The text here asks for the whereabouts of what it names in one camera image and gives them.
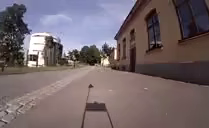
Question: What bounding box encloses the pale yellow red-roofed building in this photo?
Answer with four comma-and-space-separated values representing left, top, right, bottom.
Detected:
113, 0, 209, 87

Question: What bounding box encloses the grass strip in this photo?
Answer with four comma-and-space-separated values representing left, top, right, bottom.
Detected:
0, 63, 84, 77

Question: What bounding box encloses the small pale yellow building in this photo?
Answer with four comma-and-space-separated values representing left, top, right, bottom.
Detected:
100, 54, 112, 68

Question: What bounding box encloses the grey asphalt pavement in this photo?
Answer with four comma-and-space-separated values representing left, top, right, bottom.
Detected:
4, 65, 209, 128

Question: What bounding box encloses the grey asphalt road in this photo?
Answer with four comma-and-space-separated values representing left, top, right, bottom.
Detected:
0, 66, 90, 108

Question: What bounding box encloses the white tall building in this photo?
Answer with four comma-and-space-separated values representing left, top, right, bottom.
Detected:
25, 31, 64, 68

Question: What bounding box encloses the row of distant trees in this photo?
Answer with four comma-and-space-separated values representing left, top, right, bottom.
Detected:
66, 42, 115, 67

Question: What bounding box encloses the broad dark green tree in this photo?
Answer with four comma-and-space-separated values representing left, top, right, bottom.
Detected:
0, 2, 33, 68

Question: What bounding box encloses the cobblestone strip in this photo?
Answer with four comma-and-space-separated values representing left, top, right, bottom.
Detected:
0, 66, 95, 128

